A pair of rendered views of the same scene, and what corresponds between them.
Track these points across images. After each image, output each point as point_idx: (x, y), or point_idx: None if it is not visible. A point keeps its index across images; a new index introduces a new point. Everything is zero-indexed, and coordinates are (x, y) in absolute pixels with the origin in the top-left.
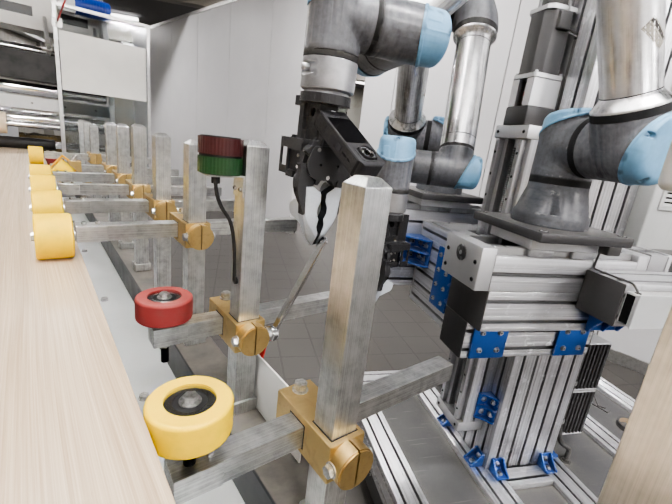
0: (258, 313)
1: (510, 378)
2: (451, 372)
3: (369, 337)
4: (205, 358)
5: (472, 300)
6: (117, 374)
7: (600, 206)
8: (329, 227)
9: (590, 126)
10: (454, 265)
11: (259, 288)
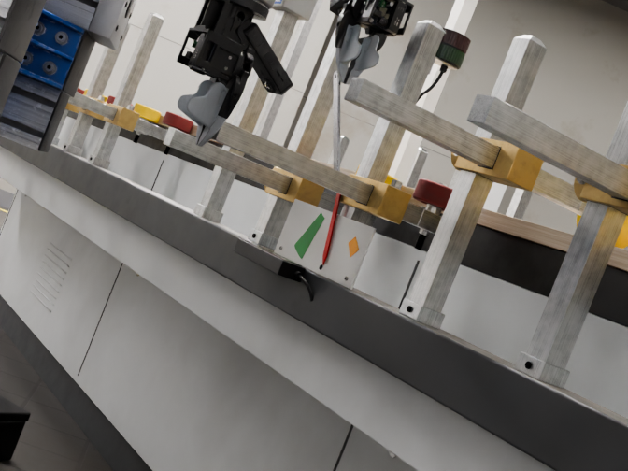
0: (358, 170)
1: None
2: (165, 135)
3: (303, 108)
4: (386, 305)
5: (83, 63)
6: None
7: None
8: (336, 62)
9: None
10: (120, 27)
11: (368, 146)
